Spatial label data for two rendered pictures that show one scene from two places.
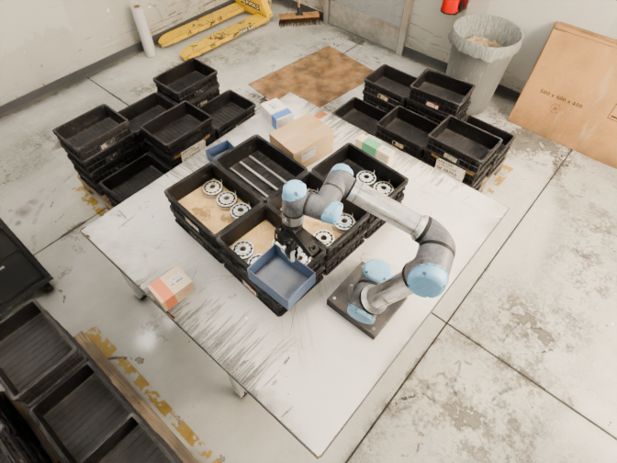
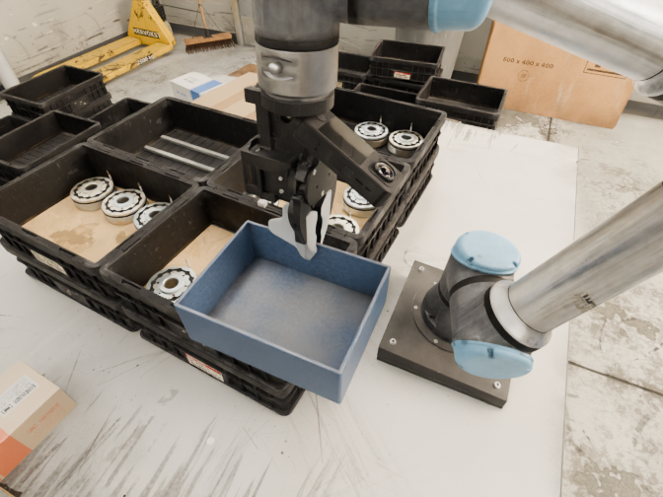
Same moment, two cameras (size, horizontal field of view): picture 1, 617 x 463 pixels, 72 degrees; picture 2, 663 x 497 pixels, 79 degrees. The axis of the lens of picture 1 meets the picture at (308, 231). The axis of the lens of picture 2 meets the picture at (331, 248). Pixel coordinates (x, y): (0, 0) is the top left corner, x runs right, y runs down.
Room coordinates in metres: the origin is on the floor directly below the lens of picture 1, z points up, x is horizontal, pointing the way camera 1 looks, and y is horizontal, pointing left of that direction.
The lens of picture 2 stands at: (0.53, 0.13, 1.49)
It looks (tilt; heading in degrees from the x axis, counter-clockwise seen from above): 46 degrees down; 344
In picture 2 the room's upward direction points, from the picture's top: straight up
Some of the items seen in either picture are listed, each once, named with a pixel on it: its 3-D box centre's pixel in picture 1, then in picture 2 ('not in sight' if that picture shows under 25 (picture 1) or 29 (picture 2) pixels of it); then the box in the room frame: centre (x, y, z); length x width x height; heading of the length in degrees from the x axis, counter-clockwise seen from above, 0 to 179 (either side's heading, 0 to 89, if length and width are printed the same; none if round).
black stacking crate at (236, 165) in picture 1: (261, 174); (187, 153); (1.59, 0.25, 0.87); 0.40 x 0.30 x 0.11; 46
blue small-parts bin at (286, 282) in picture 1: (281, 276); (288, 302); (0.83, 0.10, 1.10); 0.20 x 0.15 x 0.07; 50
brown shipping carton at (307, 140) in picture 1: (301, 142); (248, 114); (1.93, 0.05, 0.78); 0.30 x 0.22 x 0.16; 131
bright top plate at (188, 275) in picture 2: (242, 249); (172, 285); (1.11, 0.29, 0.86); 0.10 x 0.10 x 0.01
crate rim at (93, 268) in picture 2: (213, 197); (90, 198); (1.37, 0.45, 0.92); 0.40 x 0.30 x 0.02; 46
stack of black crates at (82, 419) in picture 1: (97, 424); not in sight; (0.50, 0.96, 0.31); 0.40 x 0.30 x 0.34; 50
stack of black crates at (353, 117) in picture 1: (362, 127); not in sight; (2.74, -0.41, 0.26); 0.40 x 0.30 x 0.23; 50
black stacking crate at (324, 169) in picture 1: (358, 183); (362, 138); (1.53, -0.25, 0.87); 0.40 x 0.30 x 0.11; 46
